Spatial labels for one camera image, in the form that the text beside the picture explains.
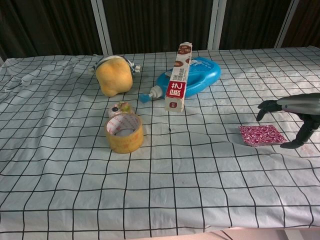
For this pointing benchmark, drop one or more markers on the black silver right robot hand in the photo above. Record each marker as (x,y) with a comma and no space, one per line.
(300,103)

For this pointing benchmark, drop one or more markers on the yellow packing tape roll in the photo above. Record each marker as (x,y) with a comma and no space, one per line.
(133,138)

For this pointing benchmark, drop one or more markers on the white black grid tablecloth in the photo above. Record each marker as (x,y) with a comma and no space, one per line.
(160,180)

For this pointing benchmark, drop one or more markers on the white metal frame post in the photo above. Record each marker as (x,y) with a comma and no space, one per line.
(101,25)
(286,25)
(215,25)

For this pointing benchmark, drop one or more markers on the yellow plush toy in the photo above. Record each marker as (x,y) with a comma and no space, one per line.
(115,75)

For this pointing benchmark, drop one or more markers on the long white red box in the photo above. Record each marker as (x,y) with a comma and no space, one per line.
(178,82)

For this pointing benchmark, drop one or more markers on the blue detergent bottle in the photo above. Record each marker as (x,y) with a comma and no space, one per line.
(202,75)

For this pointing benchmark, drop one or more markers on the dark pleated curtain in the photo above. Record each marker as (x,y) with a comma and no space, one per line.
(160,22)

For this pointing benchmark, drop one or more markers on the pink sachet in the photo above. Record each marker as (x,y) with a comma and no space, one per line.
(261,135)

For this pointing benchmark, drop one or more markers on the small round pink toy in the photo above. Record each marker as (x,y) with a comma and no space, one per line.
(117,108)

